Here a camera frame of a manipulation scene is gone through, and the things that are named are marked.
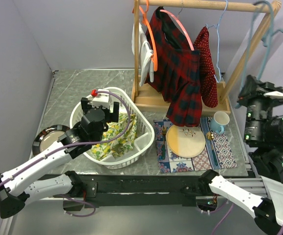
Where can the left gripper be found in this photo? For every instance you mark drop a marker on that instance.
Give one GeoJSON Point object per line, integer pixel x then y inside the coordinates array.
{"type": "Point", "coordinates": [112, 116]}

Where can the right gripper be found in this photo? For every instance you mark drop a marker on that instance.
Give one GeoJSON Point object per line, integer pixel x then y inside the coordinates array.
{"type": "Point", "coordinates": [255, 88]}

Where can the light blue wire hanger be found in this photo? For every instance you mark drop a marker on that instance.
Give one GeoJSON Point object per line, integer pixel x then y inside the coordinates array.
{"type": "Point", "coordinates": [217, 75]}

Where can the yellow floral garment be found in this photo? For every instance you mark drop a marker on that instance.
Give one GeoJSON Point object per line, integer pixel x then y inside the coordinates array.
{"type": "Point", "coordinates": [121, 145]}

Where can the red polka dot garment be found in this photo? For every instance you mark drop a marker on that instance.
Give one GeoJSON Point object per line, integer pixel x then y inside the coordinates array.
{"type": "Point", "coordinates": [208, 83]}

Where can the pink hanger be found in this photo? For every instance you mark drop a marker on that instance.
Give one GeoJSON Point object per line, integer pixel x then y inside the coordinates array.
{"type": "Point", "coordinates": [181, 27]}

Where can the red plaid skirt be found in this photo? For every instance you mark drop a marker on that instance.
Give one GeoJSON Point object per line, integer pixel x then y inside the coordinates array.
{"type": "Point", "coordinates": [177, 76]}

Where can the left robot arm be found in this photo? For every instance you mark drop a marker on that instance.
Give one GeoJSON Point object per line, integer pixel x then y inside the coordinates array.
{"type": "Point", "coordinates": [22, 185]}

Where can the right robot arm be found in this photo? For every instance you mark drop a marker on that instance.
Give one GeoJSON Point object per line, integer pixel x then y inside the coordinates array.
{"type": "Point", "coordinates": [264, 132]}

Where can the orange hanger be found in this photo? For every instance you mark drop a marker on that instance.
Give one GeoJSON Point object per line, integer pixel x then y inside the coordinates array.
{"type": "Point", "coordinates": [145, 21]}

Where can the light blue mug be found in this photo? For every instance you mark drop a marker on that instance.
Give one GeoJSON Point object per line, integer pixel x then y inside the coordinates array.
{"type": "Point", "coordinates": [218, 122]}

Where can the wooden clothes rack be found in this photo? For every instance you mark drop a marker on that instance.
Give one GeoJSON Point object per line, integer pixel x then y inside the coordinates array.
{"type": "Point", "coordinates": [146, 98]}

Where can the white plastic laundry basket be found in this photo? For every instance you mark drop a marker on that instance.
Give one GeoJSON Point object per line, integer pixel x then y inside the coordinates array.
{"type": "Point", "coordinates": [145, 132]}

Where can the dark rimmed brown plate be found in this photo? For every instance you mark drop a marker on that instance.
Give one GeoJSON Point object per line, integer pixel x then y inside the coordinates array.
{"type": "Point", "coordinates": [46, 137]}

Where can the white cloth garment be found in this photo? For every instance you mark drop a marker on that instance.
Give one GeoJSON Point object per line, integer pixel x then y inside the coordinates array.
{"type": "Point", "coordinates": [145, 57]}

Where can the patterned placemat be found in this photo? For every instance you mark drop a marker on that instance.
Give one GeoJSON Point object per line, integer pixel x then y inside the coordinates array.
{"type": "Point", "coordinates": [204, 161]}

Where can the cream yellow plate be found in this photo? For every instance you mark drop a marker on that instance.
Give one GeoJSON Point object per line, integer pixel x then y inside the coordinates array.
{"type": "Point", "coordinates": [186, 142]}

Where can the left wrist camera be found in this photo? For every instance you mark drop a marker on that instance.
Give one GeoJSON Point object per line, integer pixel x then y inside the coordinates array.
{"type": "Point", "coordinates": [100, 98]}

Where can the gold spoon green handle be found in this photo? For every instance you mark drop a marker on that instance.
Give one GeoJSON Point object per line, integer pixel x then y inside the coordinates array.
{"type": "Point", "coordinates": [210, 137]}

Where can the gold fork green handle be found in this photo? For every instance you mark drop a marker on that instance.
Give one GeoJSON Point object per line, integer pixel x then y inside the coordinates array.
{"type": "Point", "coordinates": [164, 132]}

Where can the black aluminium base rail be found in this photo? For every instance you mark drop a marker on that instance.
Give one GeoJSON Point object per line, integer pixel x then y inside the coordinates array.
{"type": "Point", "coordinates": [140, 190]}

